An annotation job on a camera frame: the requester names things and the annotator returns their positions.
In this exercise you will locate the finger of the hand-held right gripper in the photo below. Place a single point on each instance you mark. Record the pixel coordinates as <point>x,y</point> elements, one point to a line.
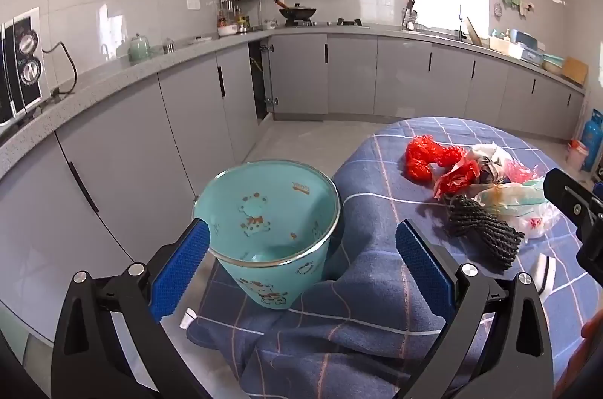
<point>565,191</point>

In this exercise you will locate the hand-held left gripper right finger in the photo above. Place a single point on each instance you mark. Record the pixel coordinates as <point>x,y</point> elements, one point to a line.
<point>424,269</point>

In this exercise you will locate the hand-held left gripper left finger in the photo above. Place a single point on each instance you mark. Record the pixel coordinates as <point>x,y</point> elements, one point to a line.
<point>181,269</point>

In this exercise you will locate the pink clear plastic bag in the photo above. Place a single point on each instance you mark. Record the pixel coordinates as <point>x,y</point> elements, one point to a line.
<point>520,172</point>

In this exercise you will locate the white printed plastic bag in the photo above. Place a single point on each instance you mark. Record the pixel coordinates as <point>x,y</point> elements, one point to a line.
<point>518,205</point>

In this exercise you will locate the black foam fruit net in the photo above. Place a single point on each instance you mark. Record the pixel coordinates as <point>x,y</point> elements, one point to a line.
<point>480,229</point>

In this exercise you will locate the plaid cloth scrap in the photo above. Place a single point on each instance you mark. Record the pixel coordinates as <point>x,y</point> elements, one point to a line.
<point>490,161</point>

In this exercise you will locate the red floral plastic bag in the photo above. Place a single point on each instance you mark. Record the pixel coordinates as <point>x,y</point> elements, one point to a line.
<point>459,180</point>

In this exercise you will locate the teal cartoon print bin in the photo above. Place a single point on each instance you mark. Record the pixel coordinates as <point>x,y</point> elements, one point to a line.
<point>264,201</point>

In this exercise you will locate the red foam fruit net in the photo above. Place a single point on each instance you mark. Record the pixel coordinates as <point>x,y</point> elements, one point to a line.
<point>450,156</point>

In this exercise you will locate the pink plastic bucket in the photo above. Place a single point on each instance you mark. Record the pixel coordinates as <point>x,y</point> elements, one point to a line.
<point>577,155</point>

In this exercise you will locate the blue gas cylinder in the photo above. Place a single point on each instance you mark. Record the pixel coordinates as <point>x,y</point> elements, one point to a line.
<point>592,139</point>

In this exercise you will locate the blue plaid tablecloth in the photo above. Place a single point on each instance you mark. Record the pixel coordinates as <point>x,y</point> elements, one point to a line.
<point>377,172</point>

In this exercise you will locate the stack of teal bowls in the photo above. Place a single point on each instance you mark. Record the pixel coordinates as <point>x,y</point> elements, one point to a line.
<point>553,63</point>

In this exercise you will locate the light blue storage box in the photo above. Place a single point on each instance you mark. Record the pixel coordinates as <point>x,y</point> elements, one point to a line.
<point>530,50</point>

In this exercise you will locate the cream plastic tray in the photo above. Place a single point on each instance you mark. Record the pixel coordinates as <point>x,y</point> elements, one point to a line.
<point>506,48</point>

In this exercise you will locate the wooden cutting board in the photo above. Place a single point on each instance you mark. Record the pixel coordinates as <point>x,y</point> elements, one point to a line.
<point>475,32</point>

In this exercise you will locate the black sink faucet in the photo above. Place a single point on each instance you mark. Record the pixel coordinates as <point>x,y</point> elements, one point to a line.
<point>460,26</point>

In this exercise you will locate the small metal cup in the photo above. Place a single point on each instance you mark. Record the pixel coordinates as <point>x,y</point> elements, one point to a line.
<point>169,46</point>

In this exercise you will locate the metal utensil holder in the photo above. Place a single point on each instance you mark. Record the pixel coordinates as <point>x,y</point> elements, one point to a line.
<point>410,19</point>

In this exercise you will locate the white bowl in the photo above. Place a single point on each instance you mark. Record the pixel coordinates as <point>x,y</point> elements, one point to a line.
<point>227,30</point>

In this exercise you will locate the black gas stove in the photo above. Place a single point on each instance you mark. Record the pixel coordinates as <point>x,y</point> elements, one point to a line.
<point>344,23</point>

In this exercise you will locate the silver black microwave oven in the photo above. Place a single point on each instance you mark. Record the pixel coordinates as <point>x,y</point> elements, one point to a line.
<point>23,64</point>

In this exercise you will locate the small glass jar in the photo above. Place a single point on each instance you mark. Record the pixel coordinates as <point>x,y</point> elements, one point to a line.
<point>270,24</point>

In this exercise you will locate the metal spice rack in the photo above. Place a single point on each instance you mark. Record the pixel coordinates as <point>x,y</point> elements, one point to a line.
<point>252,10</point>

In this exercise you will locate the black wok with lid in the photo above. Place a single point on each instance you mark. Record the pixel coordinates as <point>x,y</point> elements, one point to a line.
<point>297,12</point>

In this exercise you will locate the white wall switch plate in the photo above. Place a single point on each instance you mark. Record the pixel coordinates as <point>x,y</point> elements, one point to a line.
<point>193,4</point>

